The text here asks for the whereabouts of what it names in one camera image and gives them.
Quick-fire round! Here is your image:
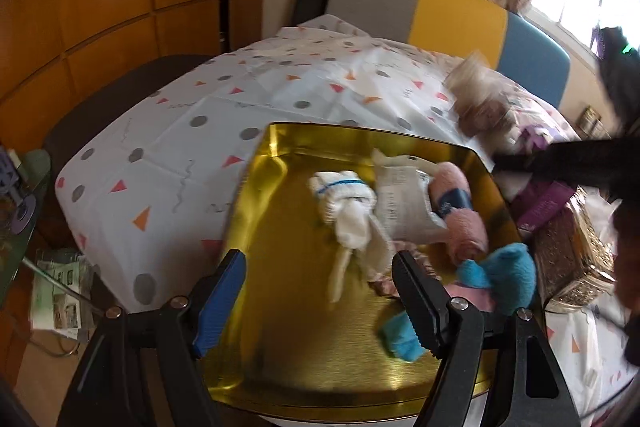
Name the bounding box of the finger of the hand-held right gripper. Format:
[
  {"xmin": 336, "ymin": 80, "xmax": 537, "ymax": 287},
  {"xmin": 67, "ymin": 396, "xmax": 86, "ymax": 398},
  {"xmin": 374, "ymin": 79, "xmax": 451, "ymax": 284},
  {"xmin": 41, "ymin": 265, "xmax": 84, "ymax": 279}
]
[{"xmin": 494, "ymin": 139, "xmax": 640, "ymax": 202}]

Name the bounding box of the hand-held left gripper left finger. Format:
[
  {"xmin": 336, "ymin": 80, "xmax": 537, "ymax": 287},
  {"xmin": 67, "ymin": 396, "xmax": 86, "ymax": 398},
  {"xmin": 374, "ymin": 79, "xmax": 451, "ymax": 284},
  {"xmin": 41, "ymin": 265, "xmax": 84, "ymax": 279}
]
[{"xmin": 57, "ymin": 248, "xmax": 248, "ymax": 427}]

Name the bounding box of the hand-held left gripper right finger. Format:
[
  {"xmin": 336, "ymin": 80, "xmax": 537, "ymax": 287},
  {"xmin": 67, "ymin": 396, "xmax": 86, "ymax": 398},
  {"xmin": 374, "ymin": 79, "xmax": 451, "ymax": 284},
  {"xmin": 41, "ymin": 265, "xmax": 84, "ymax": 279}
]
[{"xmin": 391, "ymin": 249, "xmax": 583, "ymax": 427}]

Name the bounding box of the pink cloth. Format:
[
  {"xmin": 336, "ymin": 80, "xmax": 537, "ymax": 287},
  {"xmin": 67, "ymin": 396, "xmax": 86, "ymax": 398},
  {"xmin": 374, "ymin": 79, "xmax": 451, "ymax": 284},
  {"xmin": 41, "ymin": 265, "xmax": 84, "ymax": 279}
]
[{"xmin": 440, "ymin": 282, "xmax": 496, "ymax": 313}]

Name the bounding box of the pink satin scrunchie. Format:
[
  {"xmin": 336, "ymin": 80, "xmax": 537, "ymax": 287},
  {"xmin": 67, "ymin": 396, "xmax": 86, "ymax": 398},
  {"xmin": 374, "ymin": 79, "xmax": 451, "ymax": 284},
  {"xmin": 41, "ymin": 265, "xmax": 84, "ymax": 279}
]
[{"xmin": 370, "ymin": 241, "xmax": 438, "ymax": 298}]

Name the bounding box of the pink towel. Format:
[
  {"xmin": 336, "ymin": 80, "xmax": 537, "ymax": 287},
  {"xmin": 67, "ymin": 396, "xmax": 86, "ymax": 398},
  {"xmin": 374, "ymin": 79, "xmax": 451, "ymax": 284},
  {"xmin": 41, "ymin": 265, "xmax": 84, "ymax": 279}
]
[{"xmin": 430, "ymin": 162, "xmax": 490, "ymax": 268}]

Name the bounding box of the gold metal tray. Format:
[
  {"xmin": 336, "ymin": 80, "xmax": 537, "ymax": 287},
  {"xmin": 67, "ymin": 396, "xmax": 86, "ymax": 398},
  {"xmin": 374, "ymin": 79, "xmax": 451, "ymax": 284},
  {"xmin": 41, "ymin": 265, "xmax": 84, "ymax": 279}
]
[{"xmin": 202, "ymin": 122, "xmax": 523, "ymax": 418}]

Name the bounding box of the blue fuzzy sock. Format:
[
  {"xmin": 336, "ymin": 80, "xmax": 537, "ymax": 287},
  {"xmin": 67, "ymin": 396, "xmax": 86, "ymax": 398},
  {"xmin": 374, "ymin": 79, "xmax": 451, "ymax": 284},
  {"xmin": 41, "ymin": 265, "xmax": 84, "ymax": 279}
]
[{"xmin": 377, "ymin": 243, "xmax": 538, "ymax": 364}]

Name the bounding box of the white printed pouch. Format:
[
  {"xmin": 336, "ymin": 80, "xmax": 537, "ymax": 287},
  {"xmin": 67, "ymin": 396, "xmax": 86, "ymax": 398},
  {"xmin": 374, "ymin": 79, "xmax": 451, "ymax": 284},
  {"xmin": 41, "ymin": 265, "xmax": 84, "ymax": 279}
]
[{"xmin": 372, "ymin": 149, "xmax": 448, "ymax": 243}]

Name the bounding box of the white knotted sock blue stripe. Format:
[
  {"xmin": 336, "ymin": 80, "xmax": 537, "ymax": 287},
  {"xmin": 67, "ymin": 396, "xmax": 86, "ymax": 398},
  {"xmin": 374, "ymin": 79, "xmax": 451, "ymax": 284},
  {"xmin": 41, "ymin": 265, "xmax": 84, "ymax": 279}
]
[{"xmin": 307, "ymin": 169, "xmax": 396, "ymax": 303}]

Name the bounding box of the purple tissue box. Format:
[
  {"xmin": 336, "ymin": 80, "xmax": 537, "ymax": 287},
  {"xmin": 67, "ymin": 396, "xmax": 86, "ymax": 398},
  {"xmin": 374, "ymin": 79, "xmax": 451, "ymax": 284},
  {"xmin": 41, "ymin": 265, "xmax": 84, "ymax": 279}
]
[{"xmin": 510, "ymin": 127, "xmax": 578, "ymax": 240}]

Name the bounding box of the ornate gold tissue box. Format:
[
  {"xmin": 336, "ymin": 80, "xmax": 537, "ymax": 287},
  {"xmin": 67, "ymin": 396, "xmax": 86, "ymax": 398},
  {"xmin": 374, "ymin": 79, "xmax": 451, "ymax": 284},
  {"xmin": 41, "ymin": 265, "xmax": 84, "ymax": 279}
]
[{"xmin": 530, "ymin": 187, "xmax": 617, "ymax": 308}]

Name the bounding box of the stack of papers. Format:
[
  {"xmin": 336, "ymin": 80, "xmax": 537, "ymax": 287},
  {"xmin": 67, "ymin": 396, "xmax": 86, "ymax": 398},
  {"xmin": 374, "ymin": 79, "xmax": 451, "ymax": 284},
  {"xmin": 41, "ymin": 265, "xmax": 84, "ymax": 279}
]
[{"xmin": 30, "ymin": 248, "xmax": 96, "ymax": 343}]

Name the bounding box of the grey yellow blue headboard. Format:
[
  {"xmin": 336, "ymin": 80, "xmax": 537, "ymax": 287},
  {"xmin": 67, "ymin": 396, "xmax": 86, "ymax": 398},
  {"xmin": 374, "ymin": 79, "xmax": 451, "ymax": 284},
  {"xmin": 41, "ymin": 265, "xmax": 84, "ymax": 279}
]
[{"xmin": 330, "ymin": 0, "xmax": 572, "ymax": 108}]

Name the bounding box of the printed white bed sheet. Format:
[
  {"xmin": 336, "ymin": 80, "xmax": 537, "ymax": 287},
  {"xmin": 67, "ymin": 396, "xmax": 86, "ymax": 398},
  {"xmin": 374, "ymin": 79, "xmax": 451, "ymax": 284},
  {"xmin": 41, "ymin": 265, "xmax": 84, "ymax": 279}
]
[{"xmin": 54, "ymin": 14, "xmax": 640, "ymax": 418}]

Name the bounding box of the glass side table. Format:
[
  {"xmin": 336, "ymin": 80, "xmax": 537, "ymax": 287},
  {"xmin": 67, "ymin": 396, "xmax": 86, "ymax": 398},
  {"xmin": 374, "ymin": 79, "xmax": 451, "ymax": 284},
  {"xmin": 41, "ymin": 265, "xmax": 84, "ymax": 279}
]
[{"xmin": 0, "ymin": 146, "xmax": 101, "ymax": 308}]

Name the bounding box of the grey lattice object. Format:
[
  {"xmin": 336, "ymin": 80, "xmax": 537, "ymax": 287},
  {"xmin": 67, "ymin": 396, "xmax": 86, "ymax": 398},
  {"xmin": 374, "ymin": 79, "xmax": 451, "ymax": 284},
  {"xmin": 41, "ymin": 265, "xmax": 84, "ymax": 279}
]
[{"xmin": 0, "ymin": 147, "xmax": 23, "ymax": 192}]

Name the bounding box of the dark bed frame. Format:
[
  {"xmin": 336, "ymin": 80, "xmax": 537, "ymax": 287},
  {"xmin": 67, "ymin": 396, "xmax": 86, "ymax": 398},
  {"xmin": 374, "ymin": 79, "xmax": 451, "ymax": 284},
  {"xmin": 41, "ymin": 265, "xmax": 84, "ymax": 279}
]
[{"xmin": 42, "ymin": 54, "xmax": 213, "ymax": 228}]

